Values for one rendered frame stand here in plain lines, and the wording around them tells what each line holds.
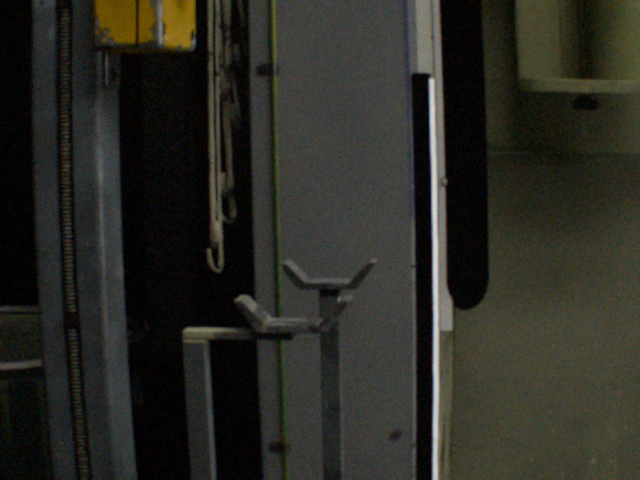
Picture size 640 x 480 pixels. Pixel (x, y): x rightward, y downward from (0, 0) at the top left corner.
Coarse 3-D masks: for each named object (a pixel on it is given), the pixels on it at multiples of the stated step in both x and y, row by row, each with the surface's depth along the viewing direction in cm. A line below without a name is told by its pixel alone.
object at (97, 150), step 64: (64, 0) 98; (64, 64) 98; (64, 128) 99; (64, 192) 99; (64, 256) 100; (64, 320) 100; (64, 384) 101; (128, 384) 106; (64, 448) 102; (128, 448) 105
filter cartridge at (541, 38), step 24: (528, 0) 296; (552, 0) 291; (576, 0) 289; (600, 0) 287; (624, 0) 289; (528, 24) 297; (552, 24) 291; (576, 24) 291; (600, 24) 289; (624, 24) 290; (528, 48) 298; (552, 48) 293; (576, 48) 291; (600, 48) 289; (624, 48) 290; (528, 72) 299; (552, 72) 293; (576, 72) 291; (600, 72) 289; (624, 72) 291
